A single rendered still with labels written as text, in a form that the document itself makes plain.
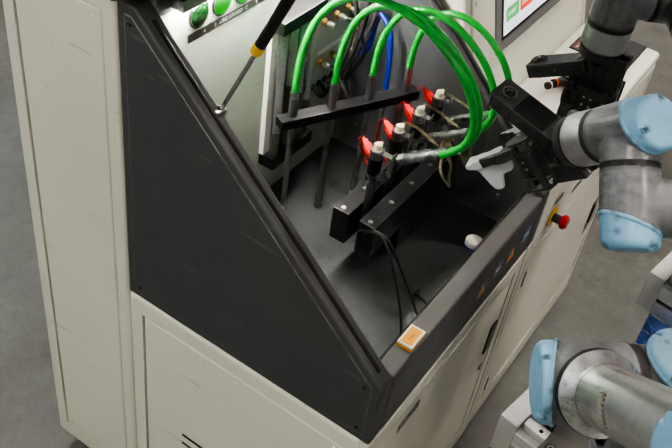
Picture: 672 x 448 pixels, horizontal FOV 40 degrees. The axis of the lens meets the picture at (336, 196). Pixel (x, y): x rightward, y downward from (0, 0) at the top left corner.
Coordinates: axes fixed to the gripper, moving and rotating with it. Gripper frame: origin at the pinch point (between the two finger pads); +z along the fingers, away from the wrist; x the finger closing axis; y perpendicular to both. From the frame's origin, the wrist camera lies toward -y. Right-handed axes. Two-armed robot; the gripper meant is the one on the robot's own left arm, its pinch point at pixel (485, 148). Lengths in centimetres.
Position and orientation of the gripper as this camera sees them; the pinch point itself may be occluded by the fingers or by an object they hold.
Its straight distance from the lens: 145.2
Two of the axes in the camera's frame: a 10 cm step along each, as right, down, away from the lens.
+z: -4.4, 1.0, 8.9
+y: 5.3, 8.3, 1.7
